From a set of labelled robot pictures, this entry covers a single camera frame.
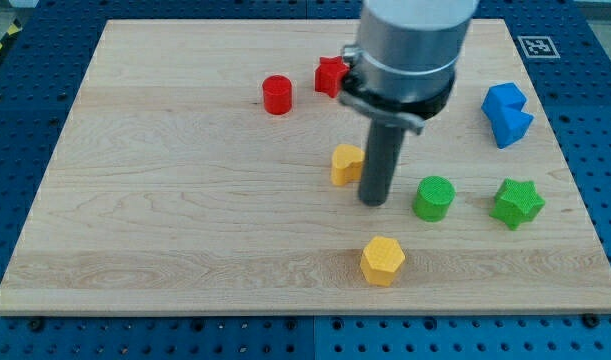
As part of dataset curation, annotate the yellow heart block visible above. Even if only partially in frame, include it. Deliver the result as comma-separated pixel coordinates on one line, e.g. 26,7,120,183
330,144,365,186

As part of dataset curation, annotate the green cylinder block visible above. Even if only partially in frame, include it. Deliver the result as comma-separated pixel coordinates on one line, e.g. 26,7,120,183
412,176,456,222

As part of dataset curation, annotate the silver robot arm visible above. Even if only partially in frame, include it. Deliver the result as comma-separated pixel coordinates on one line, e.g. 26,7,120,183
338,0,479,206

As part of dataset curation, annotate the yellow hexagon block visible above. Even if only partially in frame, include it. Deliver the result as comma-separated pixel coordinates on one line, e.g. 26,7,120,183
360,236,406,287

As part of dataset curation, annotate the blue triangle block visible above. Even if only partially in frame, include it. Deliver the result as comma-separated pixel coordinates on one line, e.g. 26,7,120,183
490,107,534,149

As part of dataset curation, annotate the green star block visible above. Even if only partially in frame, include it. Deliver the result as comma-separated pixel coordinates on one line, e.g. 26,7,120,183
489,178,546,230

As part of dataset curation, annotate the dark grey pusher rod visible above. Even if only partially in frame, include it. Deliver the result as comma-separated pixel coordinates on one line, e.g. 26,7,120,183
358,120,405,207

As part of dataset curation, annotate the red cylinder block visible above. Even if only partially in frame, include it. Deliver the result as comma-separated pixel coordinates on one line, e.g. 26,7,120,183
262,75,292,115

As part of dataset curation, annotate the wooden board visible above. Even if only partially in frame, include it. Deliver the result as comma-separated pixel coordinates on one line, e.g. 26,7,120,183
0,20,611,317

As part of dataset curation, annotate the red star block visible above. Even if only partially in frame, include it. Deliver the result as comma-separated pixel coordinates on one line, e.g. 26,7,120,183
314,56,349,98

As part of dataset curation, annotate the white fiducial marker tag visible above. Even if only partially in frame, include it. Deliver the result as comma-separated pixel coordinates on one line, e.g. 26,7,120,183
518,35,560,59

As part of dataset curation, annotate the blue cube block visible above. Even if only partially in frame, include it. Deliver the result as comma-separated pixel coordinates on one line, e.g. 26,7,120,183
481,82,527,115

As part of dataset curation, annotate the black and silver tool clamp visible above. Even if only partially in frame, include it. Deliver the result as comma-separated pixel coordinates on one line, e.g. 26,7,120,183
338,44,456,134

